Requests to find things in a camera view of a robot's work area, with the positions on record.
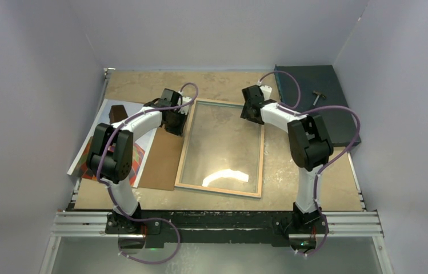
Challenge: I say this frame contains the hot air balloon photo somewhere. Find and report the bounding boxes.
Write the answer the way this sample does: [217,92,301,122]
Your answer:
[66,99,158,189]

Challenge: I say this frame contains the brown backing board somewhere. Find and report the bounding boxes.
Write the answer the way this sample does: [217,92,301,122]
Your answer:
[130,111,183,191]

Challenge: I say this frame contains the blue wooden picture frame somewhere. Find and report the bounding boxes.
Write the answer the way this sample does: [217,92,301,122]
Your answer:
[174,98,266,199]

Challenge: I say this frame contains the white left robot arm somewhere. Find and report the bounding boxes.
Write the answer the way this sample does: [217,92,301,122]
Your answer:
[86,88,196,233]

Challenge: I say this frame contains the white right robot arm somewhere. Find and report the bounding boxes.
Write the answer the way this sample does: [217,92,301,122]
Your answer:
[241,85,333,232]

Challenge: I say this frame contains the dark grey flat box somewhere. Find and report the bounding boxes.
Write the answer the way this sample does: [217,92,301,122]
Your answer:
[274,65,356,147]

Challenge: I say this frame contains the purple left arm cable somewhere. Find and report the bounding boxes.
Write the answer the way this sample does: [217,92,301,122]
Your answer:
[95,82,199,265]

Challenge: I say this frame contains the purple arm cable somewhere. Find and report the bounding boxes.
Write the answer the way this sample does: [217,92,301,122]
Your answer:
[257,70,361,258]
[95,82,199,265]

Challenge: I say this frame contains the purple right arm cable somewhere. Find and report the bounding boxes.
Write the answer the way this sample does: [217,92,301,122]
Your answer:
[257,70,361,258]

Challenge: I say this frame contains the claw hammer with grey handle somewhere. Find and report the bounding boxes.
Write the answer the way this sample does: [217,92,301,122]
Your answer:
[311,91,327,107]

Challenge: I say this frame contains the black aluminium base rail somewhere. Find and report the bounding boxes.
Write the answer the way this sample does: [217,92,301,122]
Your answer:
[52,209,383,250]

